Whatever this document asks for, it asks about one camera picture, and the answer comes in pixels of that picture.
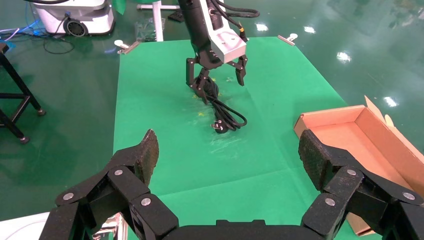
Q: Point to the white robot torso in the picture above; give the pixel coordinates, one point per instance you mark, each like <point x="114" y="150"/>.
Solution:
<point x="20" y="228"/>

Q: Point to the white table leg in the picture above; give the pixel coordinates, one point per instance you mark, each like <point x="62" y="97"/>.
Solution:
<point x="158" y="23"/>

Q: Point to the open brown cardboard box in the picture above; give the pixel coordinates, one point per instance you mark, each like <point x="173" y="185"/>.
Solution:
<point x="348" y="132"/>

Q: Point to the silver binder clip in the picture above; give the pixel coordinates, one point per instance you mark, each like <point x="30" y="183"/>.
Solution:
<point x="286" y="39"/>
<point x="127" y="49"/>

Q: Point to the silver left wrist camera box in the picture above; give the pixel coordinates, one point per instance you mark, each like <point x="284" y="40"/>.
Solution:
<point x="232" y="46"/>

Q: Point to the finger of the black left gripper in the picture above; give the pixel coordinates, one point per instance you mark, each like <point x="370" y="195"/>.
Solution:
<point x="242" y="71"/>
<point x="197" y="79"/>

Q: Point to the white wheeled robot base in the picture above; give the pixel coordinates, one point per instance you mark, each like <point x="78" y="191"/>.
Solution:
<point x="89" y="16"/>

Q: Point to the black ribbed mat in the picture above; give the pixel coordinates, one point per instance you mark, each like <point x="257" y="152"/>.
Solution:
<point x="175" y="16"/>

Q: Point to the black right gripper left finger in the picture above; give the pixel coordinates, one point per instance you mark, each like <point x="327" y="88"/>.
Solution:
<point x="99" y="198"/>

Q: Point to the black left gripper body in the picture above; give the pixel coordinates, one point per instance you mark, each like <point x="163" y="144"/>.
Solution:
<point x="195" y="30"/>

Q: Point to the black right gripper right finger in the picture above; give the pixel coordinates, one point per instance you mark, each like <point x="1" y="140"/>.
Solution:
<point x="351" y="198"/>

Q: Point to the clear plastic bag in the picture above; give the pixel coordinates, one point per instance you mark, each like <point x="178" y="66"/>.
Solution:
<point x="144" y="31"/>

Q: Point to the green covered table top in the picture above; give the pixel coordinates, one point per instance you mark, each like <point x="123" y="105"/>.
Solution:
<point x="118" y="6"/>

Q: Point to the green table cloth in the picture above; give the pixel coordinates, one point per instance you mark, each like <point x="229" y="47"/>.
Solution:
<point x="172" y="116"/>

